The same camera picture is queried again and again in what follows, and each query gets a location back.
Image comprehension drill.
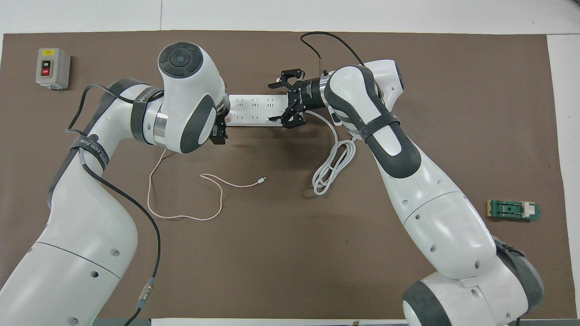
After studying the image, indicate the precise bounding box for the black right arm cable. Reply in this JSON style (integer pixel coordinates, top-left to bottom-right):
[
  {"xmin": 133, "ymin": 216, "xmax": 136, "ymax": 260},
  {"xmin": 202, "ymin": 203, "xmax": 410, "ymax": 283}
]
[{"xmin": 300, "ymin": 31, "xmax": 366, "ymax": 76}]

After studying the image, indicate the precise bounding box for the brown table mat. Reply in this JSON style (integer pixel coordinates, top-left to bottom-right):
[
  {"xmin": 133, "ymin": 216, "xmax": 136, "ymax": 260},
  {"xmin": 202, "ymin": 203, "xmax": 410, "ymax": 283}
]
[{"xmin": 0, "ymin": 30, "xmax": 577, "ymax": 320}]

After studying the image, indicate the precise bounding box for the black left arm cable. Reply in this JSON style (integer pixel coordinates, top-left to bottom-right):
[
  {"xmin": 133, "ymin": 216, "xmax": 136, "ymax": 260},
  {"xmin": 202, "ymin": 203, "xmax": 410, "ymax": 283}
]
[{"xmin": 66, "ymin": 84, "xmax": 162, "ymax": 326}]

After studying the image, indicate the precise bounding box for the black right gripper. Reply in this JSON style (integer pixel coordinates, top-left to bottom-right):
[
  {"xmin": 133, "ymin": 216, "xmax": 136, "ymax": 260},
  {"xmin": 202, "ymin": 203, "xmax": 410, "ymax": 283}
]
[{"xmin": 268, "ymin": 69, "xmax": 327, "ymax": 130}]

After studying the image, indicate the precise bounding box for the pink charging cable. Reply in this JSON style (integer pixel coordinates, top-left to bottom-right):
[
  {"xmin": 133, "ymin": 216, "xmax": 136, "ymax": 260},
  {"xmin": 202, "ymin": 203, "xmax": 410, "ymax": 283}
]
[{"xmin": 147, "ymin": 147, "xmax": 267, "ymax": 221}]

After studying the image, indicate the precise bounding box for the grey on-off switch box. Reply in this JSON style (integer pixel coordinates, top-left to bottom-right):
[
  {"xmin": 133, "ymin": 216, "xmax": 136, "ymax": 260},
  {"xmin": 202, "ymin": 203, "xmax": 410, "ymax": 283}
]
[{"xmin": 35, "ymin": 48, "xmax": 72, "ymax": 90}]

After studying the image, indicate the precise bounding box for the white power strip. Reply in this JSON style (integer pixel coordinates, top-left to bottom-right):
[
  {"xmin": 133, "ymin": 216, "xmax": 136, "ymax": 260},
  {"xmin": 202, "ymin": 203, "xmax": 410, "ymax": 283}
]
[{"xmin": 226, "ymin": 94, "xmax": 291, "ymax": 127}]

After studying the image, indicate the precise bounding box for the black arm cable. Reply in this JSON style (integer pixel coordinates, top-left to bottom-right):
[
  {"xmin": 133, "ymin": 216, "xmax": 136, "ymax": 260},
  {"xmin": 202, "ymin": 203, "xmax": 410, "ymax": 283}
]
[
  {"xmin": 66, "ymin": 84, "xmax": 162, "ymax": 326},
  {"xmin": 300, "ymin": 31, "xmax": 366, "ymax": 76}
]

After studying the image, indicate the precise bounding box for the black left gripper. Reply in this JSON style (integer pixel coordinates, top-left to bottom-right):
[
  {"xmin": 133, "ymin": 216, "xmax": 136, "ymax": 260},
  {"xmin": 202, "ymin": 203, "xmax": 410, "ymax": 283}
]
[{"xmin": 211, "ymin": 111, "xmax": 228, "ymax": 146}]

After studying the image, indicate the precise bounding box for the white power cord with plug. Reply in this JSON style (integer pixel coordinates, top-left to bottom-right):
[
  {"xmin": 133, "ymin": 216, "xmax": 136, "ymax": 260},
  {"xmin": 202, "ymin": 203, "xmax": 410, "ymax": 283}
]
[{"xmin": 303, "ymin": 111, "xmax": 358, "ymax": 196}]

